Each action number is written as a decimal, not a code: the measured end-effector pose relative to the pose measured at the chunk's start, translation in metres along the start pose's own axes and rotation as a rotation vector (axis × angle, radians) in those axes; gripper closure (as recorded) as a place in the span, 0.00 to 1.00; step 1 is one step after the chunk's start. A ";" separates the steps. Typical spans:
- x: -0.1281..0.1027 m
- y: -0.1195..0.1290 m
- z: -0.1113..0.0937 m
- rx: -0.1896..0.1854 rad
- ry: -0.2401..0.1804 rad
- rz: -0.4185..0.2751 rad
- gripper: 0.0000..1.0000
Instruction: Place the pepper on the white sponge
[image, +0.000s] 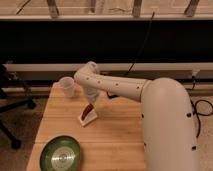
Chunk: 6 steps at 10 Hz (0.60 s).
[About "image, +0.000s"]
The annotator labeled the red pepper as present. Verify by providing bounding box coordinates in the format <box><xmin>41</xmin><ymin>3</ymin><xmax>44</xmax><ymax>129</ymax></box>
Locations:
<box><xmin>81</xmin><ymin>104</ymin><xmax>94</xmax><ymax>120</ymax></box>

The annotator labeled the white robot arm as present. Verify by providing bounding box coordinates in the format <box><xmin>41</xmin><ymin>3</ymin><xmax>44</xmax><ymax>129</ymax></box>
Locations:
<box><xmin>74</xmin><ymin>61</ymin><xmax>200</xmax><ymax>171</ymax></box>

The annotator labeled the wooden table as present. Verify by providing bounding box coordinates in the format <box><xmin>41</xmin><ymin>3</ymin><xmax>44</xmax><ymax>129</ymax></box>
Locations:
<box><xmin>27</xmin><ymin>84</ymin><xmax>145</xmax><ymax>171</ymax></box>

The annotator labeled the green round plate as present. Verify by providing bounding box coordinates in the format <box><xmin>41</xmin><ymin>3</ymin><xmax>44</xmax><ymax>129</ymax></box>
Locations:
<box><xmin>39</xmin><ymin>135</ymin><xmax>81</xmax><ymax>171</ymax></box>

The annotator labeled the black office chair base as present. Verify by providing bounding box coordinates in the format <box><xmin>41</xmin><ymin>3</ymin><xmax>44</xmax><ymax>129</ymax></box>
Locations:
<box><xmin>0</xmin><ymin>63</ymin><xmax>38</xmax><ymax>150</ymax></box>

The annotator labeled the black cable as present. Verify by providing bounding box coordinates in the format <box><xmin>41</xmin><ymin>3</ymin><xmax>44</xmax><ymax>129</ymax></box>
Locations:
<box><xmin>107</xmin><ymin>11</ymin><xmax>213</xmax><ymax>138</ymax></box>

